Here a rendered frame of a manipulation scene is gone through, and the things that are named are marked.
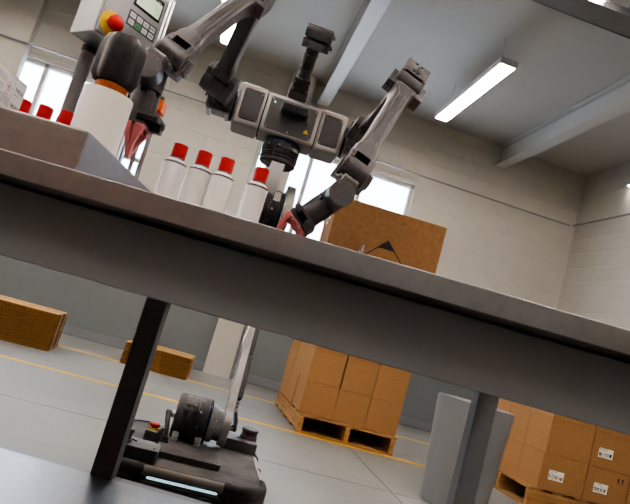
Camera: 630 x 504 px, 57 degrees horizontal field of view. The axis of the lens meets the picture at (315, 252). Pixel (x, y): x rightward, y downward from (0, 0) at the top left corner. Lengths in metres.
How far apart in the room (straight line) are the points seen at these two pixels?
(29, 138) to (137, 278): 0.17
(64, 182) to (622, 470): 4.81
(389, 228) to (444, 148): 6.15
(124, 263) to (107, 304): 6.41
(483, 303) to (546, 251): 7.58
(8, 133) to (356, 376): 4.31
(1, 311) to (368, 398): 3.10
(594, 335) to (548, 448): 4.18
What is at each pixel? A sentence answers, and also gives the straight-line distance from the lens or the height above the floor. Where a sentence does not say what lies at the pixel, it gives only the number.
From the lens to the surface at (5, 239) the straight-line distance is 0.57.
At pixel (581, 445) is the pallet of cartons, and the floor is 0.51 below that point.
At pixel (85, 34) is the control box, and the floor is 1.28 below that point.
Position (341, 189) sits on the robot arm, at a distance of 1.26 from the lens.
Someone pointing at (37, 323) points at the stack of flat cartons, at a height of 0.20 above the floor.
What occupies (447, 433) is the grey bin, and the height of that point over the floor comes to 0.41.
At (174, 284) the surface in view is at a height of 0.76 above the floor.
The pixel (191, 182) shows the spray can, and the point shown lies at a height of 1.00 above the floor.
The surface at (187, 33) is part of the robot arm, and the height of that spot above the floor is 1.32.
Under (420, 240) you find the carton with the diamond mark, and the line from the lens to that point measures 1.57.
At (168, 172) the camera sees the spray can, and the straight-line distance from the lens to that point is 1.36.
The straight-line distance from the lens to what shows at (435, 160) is 7.59.
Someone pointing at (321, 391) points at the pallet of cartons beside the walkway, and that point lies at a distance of 4.72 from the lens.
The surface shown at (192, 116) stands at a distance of 7.19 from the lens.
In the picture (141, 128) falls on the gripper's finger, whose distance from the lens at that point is 1.33.
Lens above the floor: 0.76
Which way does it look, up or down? 8 degrees up
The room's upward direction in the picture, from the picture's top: 16 degrees clockwise
